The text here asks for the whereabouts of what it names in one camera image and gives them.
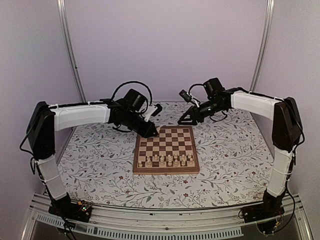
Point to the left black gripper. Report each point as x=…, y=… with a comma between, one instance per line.
x=146, y=132

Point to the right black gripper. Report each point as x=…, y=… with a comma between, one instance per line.
x=195, y=115

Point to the wooden chess board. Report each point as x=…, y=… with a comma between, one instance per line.
x=171, y=140

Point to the light wooden queen piece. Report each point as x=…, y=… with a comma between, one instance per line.
x=169, y=160

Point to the light wooden knight piece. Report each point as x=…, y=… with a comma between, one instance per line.
x=149, y=163

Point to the light wooden king piece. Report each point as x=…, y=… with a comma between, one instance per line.
x=162, y=161

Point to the light wooden bishop piece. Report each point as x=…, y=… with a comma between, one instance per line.
x=183, y=160

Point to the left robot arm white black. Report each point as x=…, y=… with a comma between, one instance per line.
x=133, y=111

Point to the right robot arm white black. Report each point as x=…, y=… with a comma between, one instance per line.
x=287, y=130

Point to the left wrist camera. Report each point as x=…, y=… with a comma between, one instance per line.
x=152, y=111

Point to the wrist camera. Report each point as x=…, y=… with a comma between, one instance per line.
x=189, y=98
x=152, y=111

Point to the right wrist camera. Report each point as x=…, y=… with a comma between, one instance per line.
x=189, y=98

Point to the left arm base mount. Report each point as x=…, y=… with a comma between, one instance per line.
x=64, y=207

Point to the aluminium front rail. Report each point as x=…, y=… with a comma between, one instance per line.
x=126, y=223

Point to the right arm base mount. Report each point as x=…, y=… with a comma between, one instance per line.
x=270, y=208

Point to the left aluminium frame post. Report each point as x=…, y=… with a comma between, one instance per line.
x=69, y=48

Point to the aluminium frame post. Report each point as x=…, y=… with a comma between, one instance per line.
x=263, y=45
x=69, y=48

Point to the right aluminium frame post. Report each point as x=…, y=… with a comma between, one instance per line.
x=263, y=45

